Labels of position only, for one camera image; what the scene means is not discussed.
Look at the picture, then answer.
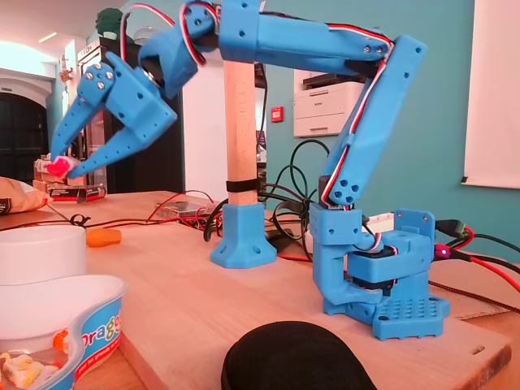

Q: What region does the white pink candy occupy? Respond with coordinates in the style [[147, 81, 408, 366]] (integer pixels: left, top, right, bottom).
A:
[[45, 157, 72, 178]]

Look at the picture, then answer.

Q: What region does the black kettle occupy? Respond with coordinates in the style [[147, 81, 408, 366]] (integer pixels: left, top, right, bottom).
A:
[[67, 128, 87, 161]]

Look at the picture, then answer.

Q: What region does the red black flat box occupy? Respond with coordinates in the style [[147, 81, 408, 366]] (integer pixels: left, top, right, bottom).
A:
[[46, 183, 108, 203]]

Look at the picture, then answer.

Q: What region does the dark arched door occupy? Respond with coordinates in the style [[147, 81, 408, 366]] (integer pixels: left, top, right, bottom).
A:
[[0, 92, 50, 184]]

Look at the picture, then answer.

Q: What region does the black glass-door fridge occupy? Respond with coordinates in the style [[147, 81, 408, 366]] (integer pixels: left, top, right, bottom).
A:
[[76, 37, 186, 194]]

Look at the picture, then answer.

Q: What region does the clear glass dome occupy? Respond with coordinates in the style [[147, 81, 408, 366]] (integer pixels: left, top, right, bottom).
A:
[[133, 26, 156, 46]]

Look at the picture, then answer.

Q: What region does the orange printed part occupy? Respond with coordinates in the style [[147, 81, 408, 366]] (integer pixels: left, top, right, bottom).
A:
[[85, 227, 124, 248]]

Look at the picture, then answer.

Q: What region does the green Yoda head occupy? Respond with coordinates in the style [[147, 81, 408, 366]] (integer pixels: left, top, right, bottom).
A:
[[95, 6, 132, 44]]

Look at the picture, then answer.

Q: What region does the metal mesh power supply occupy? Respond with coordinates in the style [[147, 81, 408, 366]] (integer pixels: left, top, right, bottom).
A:
[[154, 200, 217, 223]]

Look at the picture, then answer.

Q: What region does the beige snack bag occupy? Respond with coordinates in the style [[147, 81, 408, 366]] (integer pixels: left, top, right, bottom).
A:
[[0, 175, 54, 215]]

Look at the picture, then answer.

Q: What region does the white mug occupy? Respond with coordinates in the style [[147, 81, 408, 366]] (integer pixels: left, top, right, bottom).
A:
[[0, 224, 88, 286]]

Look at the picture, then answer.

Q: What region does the light wooden board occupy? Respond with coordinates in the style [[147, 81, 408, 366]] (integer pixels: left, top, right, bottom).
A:
[[83, 221, 513, 390]]

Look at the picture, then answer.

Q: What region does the translucent plastic candy tub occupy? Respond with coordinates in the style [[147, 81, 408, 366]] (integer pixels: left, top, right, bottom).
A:
[[0, 273, 130, 390]]

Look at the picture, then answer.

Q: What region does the white office printer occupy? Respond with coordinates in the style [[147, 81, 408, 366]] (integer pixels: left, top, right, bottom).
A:
[[292, 68, 366, 140]]

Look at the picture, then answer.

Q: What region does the orange wrapped candy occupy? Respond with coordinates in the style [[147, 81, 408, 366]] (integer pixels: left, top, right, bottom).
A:
[[52, 328, 70, 353]]

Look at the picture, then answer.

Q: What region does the white yellow wrapped candy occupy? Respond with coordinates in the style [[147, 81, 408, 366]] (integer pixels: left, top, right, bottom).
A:
[[2, 353, 44, 387]]

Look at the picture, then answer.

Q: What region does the black zip pouch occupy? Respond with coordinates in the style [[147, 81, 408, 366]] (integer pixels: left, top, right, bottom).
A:
[[221, 320, 378, 390]]

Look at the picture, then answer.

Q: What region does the green black power connector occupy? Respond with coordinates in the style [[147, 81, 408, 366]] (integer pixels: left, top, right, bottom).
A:
[[435, 219, 469, 238]]

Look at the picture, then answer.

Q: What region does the thin red wire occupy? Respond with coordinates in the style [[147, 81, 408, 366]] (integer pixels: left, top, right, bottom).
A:
[[0, 189, 213, 233]]

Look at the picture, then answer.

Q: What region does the red white black servo cable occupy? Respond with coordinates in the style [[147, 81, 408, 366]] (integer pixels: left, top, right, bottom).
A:
[[320, 24, 396, 213], [119, 2, 209, 67]]

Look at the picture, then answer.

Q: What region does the black strap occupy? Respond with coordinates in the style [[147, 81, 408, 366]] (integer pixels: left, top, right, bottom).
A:
[[226, 178, 258, 193]]

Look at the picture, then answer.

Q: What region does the blue printed post base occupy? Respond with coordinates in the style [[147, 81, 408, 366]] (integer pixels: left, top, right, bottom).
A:
[[210, 202, 279, 270]]

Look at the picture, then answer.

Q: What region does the white wall board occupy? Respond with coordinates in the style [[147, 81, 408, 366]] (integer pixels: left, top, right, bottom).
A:
[[461, 0, 520, 190]]

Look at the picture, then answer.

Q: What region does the thin black cable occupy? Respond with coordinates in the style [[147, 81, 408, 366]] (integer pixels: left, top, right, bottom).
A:
[[446, 232, 520, 277]]

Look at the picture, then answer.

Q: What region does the dark braided cable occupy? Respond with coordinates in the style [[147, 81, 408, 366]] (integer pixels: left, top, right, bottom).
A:
[[427, 279, 520, 314]]

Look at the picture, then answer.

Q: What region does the red power wire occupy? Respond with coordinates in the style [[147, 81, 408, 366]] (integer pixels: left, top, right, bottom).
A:
[[433, 227, 520, 293]]

